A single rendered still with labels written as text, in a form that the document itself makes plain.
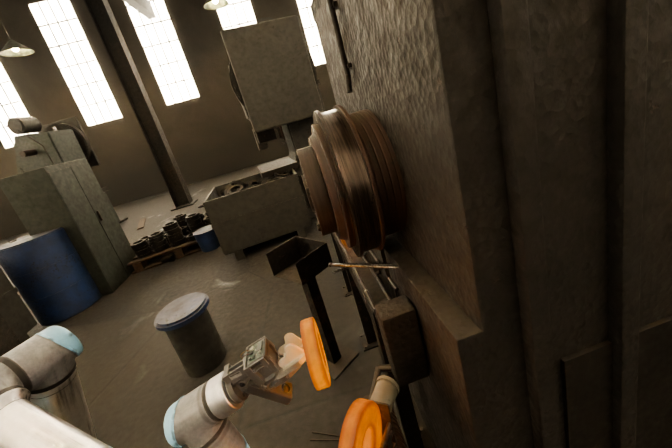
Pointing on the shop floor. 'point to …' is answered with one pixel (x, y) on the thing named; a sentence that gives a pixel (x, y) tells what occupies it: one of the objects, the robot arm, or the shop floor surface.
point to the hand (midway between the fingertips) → (312, 346)
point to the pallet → (156, 244)
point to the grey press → (275, 86)
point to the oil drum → (49, 275)
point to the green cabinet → (74, 217)
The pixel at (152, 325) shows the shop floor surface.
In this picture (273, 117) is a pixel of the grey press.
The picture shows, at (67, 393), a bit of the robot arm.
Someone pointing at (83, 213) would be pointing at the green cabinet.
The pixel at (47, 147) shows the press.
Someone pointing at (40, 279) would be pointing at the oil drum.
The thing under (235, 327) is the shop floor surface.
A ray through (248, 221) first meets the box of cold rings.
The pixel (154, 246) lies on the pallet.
